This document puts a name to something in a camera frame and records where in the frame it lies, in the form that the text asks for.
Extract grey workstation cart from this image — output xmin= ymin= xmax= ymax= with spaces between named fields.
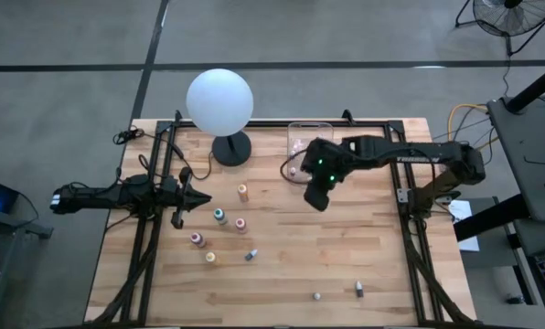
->
xmin=454 ymin=93 xmax=545 ymax=329

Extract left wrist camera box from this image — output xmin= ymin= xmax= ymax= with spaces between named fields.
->
xmin=160 ymin=175 xmax=180 ymax=196

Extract black floor fan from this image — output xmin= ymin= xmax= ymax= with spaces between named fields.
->
xmin=454 ymin=0 xmax=545 ymax=58

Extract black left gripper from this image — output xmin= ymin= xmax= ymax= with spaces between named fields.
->
xmin=170 ymin=165 xmax=213 ymax=230

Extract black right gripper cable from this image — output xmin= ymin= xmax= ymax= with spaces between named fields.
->
xmin=279 ymin=148 xmax=311 ymax=186

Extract black cart pole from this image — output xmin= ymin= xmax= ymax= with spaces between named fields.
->
xmin=504 ymin=58 xmax=545 ymax=114

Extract black lamp cable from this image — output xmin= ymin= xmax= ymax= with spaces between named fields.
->
xmin=137 ymin=130 xmax=215 ymax=182

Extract yellow cable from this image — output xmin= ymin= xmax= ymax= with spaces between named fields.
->
xmin=445 ymin=102 xmax=500 ymax=152

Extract white globe table lamp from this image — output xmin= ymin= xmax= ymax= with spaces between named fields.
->
xmin=185 ymin=68 xmax=255 ymax=168

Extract computer tower blue lights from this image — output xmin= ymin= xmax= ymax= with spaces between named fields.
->
xmin=0 ymin=175 xmax=21 ymax=216

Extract white paper sheet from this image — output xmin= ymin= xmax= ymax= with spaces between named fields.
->
xmin=448 ymin=198 xmax=473 ymax=225
xmin=457 ymin=235 xmax=481 ymax=252

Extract coiled black cable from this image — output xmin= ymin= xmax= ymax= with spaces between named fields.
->
xmin=112 ymin=126 xmax=145 ymax=146

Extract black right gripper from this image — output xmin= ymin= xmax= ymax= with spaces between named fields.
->
xmin=301 ymin=139 xmax=349 ymax=212

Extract clear plastic bin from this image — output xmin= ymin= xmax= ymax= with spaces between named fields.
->
xmin=286 ymin=121 xmax=336 ymax=186

